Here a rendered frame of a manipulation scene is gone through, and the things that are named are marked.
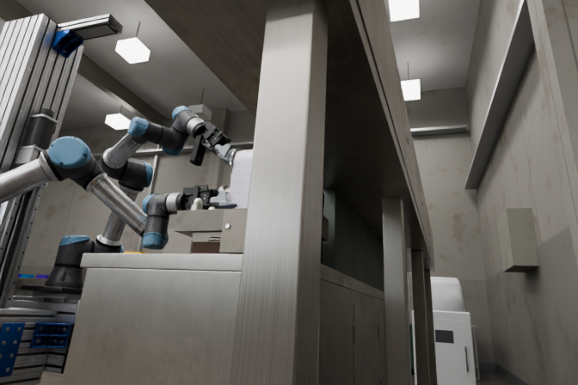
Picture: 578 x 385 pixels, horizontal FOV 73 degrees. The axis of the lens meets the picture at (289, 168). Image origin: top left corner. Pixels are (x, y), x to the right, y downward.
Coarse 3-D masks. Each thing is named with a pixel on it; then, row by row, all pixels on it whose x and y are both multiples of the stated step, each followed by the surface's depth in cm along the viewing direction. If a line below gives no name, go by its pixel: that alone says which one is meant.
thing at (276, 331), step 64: (320, 0) 47; (320, 64) 44; (256, 128) 41; (320, 128) 43; (256, 192) 38; (320, 192) 41; (256, 256) 36; (320, 256) 39; (384, 256) 119; (256, 320) 34; (384, 320) 113; (256, 384) 32
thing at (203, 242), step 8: (200, 232) 108; (208, 232) 107; (216, 232) 106; (192, 240) 108; (200, 240) 107; (208, 240) 106; (216, 240) 105; (192, 248) 107; (200, 248) 106; (208, 248) 105; (216, 248) 104
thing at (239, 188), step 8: (232, 176) 133; (240, 176) 132; (248, 176) 130; (232, 184) 132; (240, 184) 131; (248, 184) 129; (232, 192) 130; (240, 192) 129; (248, 192) 128; (232, 200) 129; (240, 200) 128; (232, 208) 128
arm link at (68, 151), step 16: (64, 144) 132; (80, 144) 133; (48, 160) 129; (64, 160) 130; (80, 160) 132; (0, 176) 126; (16, 176) 127; (32, 176) 128; (48, 176) 131; (64, 176) 133; (80, 176) 141; (0, 192) 125; (16, 192) 128
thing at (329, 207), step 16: (336, 192) 121; (336, 208) 119; (352, 208) 140; (336, 224) 118; (352, 224) 138; (336, 240) 116; (352, 240) 136; (368, 240) 165; (336, 256) 115; (352, 256) 134; (368, 256) 163; (352, 272) 132; (368, 272) 160
